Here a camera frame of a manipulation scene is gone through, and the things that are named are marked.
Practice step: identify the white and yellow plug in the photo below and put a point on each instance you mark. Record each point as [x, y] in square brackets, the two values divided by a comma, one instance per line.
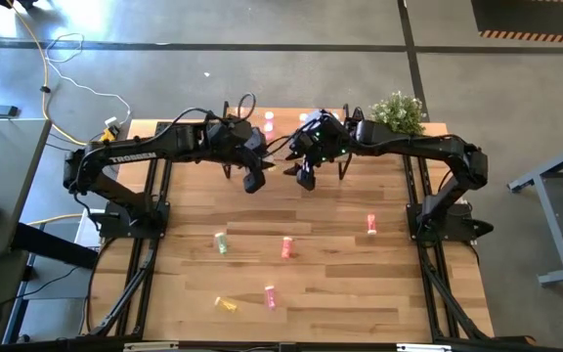
[110, 131]

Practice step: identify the grey desk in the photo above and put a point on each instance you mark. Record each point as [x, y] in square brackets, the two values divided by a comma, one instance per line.
[3, 161]

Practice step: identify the magenta medicine bottle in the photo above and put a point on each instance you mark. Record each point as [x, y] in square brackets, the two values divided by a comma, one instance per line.
[271, 297]

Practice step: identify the black desk support bar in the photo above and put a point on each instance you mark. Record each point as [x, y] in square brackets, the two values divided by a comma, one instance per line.
[56, 247]

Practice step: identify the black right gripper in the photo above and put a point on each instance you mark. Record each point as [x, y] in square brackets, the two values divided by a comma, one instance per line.
[323, 139]

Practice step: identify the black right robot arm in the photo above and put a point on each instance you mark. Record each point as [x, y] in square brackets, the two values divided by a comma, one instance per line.
[418, 144]

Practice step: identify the blue-grey table frame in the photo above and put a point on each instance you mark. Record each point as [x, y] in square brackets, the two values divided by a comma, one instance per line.
[550, 164]

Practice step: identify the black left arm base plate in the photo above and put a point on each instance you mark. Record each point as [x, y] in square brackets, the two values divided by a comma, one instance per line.
[115, 227]

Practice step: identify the yellow medicine bottle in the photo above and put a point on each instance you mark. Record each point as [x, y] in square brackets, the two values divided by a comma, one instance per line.
[226, 304]

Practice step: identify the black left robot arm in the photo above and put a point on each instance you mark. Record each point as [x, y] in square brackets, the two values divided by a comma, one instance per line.
[132, 157]

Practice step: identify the teal medicine bottle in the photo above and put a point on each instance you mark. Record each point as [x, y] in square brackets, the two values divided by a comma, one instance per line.
[221, 243]

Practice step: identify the green potted plant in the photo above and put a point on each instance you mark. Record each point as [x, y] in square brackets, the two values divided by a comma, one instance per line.
[399, 110]

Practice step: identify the black aluminium table frame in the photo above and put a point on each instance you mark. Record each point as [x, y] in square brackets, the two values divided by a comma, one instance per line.
[156, 244]

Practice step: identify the purple medicine bottle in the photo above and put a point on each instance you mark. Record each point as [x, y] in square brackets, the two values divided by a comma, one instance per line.
[269, 116]
[268, 130]

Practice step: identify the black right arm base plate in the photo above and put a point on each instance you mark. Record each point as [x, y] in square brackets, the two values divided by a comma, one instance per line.
[457, 231]

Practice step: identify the black table clamp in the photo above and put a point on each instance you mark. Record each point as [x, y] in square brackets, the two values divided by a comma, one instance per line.
[358, 113]

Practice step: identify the wooden shelf black metal frame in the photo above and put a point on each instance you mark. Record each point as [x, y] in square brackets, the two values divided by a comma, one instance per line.
[286, 116]

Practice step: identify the white frame bracket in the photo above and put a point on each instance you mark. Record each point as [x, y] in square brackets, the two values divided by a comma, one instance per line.
[149, 346]
[423, 347]

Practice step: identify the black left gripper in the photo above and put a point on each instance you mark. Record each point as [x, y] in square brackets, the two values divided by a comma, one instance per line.
[242, 142]

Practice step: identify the black hazard-striped floor mat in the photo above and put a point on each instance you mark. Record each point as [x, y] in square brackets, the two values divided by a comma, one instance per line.
[531, 17]

